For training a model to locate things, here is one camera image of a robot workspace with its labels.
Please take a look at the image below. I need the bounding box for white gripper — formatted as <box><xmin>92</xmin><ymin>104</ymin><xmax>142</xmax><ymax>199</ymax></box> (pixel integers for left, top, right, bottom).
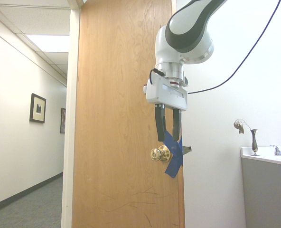
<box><xmin>143</xmin><ymin>68</ymin><xmax>189</xmax><ymax>142</ymax></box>

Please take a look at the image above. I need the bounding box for brass door knob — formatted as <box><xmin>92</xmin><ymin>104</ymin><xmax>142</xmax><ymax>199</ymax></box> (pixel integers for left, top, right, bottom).
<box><xmin>150</xmin><ymin>145</ymin><xmax>172</xmax><ymax>163</ymax></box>

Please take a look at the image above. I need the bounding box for wooden door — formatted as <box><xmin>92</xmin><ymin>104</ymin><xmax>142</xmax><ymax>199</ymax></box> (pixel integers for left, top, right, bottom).
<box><xmin>71</xmin><ymin>0</ymin><xmax>186</xmax><ymax>228</ymax></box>

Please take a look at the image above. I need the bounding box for blue tape cross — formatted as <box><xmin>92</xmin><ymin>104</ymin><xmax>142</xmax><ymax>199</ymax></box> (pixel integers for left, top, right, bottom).
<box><xmin>162</xmin><ymin>130</ymin><xmax>184</xmax><ymax>178</ymax></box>

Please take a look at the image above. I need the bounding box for wilted dried flower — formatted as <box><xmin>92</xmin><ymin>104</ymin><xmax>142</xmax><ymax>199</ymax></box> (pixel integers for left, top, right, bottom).
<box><xmin>234</xmin><ymin>119</ymin><xmax>252</xmax><ymax>135</ymax></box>

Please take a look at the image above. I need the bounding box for silver bud vase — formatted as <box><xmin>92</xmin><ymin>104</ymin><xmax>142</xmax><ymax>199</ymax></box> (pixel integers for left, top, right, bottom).
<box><xmin>250</xmin><ymin>129</ymin><xmax>261</xmax><ymax>157</ymax></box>

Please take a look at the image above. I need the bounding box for small dark framed picture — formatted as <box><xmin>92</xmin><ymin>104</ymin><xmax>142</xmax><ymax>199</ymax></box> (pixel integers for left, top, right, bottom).
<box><xmin>60</xmin><ymin>107</ymin><xmax>66</xmax><ymax>134</ymax></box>

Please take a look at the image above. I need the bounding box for grey vanity cabinet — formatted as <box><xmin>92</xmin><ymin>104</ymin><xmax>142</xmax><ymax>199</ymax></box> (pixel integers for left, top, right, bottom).
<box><xmin>240</xmin><ymin>146</ymin><xmax>281</xmax><ymax>228</ymax></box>

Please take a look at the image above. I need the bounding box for large black framed picture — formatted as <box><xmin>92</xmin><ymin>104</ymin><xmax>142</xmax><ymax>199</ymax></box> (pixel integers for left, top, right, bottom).
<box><xmin>29</xmin><ymin>93</ymin><xmax>47</xmax><ymax>124</ymax></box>

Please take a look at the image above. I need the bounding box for ceiling light panel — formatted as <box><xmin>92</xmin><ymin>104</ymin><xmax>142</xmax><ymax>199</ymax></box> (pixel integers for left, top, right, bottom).
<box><xmin>26</xmin><ymin>34</ymin><xmax>71</xmax><ymax>53</ymax></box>

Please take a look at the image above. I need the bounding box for white door frame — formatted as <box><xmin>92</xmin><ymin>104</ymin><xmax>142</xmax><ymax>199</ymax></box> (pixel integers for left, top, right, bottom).
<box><xmin>60</xmin><ymin>0</ymin><xmax>86</xmax><ymax>228</ymax></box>

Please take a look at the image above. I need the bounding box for black cable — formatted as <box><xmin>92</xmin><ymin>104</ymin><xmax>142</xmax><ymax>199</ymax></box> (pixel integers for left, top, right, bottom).
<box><xmin>187</xmin><ymin>0</ymin><xmax>281</xmax><ymax>95</ymax></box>

